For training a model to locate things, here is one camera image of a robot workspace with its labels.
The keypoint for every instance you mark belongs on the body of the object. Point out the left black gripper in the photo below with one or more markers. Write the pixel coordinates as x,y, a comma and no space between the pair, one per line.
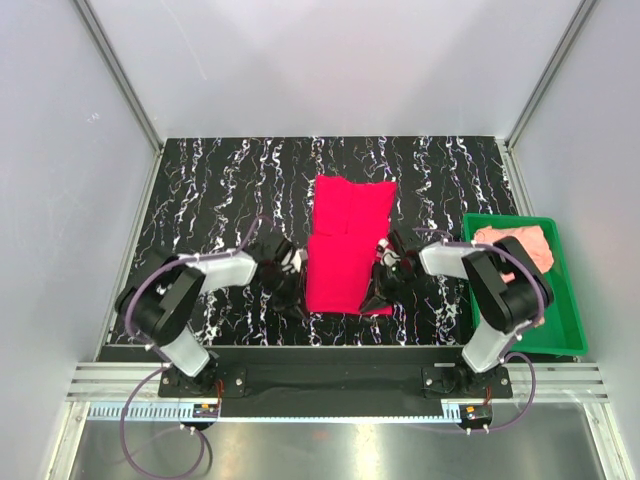
294,303

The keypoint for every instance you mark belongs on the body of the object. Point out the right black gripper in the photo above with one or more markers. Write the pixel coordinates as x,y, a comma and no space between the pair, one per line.
379,296

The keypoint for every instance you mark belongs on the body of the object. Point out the red t shirt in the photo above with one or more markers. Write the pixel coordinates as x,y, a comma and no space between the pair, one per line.
348,221

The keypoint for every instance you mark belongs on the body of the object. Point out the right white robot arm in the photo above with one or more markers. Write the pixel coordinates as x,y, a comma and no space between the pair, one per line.
510,291

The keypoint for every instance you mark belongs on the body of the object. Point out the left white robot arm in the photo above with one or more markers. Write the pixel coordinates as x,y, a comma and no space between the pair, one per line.
157,303

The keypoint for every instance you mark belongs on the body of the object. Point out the left orange connector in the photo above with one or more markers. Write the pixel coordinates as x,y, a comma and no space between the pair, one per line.
206,410

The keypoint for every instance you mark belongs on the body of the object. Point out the peach t shirt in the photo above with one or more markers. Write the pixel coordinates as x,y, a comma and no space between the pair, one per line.
531,238

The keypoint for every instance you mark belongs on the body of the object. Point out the green plastic bin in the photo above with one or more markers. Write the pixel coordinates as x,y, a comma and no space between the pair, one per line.
562,334

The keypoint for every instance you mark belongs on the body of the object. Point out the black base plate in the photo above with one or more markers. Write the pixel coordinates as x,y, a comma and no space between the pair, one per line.
331,382

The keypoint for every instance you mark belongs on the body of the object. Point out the right aluminium frame post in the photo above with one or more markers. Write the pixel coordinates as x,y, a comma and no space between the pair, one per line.
568,39

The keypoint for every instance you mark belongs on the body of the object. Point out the aluminium frame post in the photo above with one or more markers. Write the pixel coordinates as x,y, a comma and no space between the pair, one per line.
568,39
108,54

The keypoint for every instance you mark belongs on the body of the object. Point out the aluminium rail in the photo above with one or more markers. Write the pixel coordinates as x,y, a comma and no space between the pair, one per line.
555,382

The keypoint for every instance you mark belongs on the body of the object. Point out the left aluminium frame post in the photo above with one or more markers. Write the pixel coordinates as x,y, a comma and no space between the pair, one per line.
108,54

